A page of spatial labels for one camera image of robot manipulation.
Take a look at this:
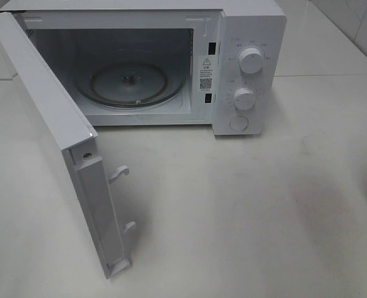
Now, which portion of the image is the white round knob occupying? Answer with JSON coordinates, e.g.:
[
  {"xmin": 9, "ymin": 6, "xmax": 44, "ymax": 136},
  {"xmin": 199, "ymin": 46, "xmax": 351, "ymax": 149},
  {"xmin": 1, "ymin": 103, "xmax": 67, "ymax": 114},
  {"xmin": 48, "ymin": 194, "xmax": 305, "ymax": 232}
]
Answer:
[
  {"xmin": 238, "ymin": 46, "xmax": 265, "ymax": 75},
  {"xmin": 233, "ymin": 88, "xmax": 256, "ymax": 111}
]

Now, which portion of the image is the glass microwave turntable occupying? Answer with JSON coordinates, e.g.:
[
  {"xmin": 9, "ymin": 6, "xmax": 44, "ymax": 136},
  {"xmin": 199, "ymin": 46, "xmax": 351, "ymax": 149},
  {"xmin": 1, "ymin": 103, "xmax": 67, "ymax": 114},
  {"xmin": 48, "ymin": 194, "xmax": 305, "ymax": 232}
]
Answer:
[{"xmin": 75, "ymin": 61, "xmax": 186, "ymax": 109}]

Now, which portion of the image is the white round door button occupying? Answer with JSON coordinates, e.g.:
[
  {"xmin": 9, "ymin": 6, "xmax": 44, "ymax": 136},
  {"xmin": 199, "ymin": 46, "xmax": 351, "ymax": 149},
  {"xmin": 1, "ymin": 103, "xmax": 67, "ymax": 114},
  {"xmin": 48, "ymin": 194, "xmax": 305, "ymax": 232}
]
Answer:
[{"xmin": 229, "ymin": 115, "xmax": 249, "ymax": 132}]

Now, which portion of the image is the white microwave oven body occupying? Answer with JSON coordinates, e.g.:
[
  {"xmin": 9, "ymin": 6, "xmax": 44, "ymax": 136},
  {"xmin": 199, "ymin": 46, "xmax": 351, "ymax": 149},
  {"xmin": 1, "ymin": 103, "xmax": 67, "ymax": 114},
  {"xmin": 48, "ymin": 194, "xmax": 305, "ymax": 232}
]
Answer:
[{"xmin": 0, "ymin": 1, "xmax": 287, "ymax": 135}]

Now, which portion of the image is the white warning label sticker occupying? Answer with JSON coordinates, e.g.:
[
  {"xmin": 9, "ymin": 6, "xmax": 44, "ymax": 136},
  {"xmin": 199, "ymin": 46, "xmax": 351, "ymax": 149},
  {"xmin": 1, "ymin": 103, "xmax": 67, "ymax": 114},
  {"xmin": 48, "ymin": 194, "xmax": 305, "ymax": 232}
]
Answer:
[{"xmin": 197, "ymin": 55, "xmax": 216, "ymax": 92}]

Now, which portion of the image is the white microwave door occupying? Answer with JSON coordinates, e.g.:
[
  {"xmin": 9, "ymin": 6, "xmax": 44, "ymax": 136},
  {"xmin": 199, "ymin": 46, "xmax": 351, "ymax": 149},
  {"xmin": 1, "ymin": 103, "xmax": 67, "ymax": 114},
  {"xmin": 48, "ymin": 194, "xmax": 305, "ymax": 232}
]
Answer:
[{"xmin": 0, "ymin": 12, "xmax": 136, "ymax": 278}]

